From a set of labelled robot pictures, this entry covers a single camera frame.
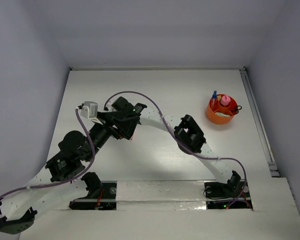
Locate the aluminium rail right edge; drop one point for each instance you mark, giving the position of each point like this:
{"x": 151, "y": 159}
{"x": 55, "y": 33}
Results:
{"x": 274, "y": 171}

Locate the pink capped glue bottle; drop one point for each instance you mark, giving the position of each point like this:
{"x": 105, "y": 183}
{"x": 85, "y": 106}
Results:
{"x": 225, "y": 100}

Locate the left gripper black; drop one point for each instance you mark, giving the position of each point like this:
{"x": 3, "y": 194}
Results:
{"x": 127, "y": 125}

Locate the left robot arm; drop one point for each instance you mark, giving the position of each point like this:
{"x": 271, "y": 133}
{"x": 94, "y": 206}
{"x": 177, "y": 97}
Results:
{"x": 65, "y": 172}

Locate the green highlighter pen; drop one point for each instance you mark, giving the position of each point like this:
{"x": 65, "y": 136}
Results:
{"x": 220, "y": 114}

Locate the orange round organizer container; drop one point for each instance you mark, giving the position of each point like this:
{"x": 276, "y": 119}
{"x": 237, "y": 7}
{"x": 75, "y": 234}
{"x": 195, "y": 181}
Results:
{"x": 221, "y": 109}

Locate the silver taped front panel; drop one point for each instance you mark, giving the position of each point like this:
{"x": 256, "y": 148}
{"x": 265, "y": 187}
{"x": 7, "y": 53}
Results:
{"x": 172, "y": 195}

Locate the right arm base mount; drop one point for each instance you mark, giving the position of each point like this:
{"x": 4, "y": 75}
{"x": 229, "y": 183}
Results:
{"x": 234, "y": 194}

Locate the black handled scissors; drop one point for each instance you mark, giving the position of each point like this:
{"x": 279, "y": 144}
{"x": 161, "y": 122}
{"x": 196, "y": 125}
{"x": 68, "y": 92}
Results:
{"x": 236, "y": 109}

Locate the clear bottle blue cap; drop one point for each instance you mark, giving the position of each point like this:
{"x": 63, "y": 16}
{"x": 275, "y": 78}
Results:
{"x": 214, "y": 99}

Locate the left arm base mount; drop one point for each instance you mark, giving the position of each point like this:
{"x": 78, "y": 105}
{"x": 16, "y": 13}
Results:
{"x": 101, "y": 195}

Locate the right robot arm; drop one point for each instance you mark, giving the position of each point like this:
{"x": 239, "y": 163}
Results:
{"x": 184, "y": 130}

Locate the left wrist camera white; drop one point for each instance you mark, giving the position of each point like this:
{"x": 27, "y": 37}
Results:
{"x": 87, "y": 110}

